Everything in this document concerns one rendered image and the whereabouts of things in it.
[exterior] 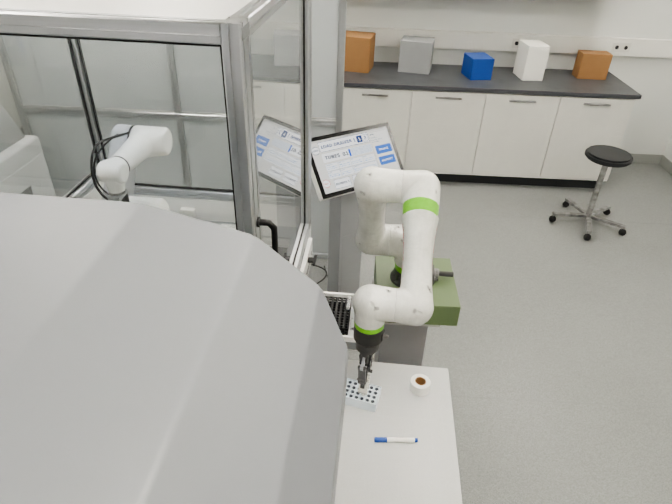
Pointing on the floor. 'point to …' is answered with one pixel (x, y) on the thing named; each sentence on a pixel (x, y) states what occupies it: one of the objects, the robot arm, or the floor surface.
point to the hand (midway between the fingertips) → (364, 383)
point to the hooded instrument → (160, 361)
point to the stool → (608, 155)
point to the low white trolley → (361, 448)
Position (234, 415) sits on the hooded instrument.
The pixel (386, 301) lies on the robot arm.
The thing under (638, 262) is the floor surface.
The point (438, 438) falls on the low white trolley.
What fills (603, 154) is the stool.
